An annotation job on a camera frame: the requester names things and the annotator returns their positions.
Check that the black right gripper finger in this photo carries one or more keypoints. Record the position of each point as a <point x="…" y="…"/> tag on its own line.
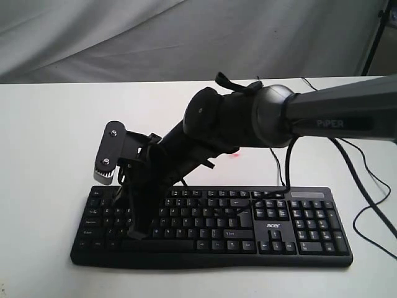
<point x="131" y="220"/>

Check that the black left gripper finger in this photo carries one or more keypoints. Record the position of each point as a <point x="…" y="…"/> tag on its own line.
<point x="142" y="220"/>

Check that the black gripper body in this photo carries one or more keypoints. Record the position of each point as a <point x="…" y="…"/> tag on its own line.
<point x="149" y="166"/>

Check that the black acer keyboard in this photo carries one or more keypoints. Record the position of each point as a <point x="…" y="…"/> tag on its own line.
<point x="216" y="226"/>

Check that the grey black piper robot arm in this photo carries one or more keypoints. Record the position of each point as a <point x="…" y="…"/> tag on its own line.
<point x="254" y="116"/>

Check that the grey backdrop cloth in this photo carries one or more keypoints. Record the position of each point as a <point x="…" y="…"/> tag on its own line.
<point x="128" y="41"/>

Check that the black tripod stand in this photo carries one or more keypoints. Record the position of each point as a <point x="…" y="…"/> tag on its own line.
<point x="384" y="16"/>

